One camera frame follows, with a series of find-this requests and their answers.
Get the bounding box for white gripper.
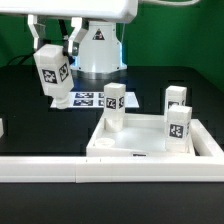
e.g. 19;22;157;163
0;0;138;56

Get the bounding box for white square tabletop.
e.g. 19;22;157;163
86;113;195;157

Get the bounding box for white sheet with AprilTags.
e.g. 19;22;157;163
50;91;140;109

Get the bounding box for white L-shaped obstacle fence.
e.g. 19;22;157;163
0;119;224;183

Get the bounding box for black cables on table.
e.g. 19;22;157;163
6;54;34;66

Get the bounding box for white part at left edge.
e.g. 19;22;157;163
0;118;4;138

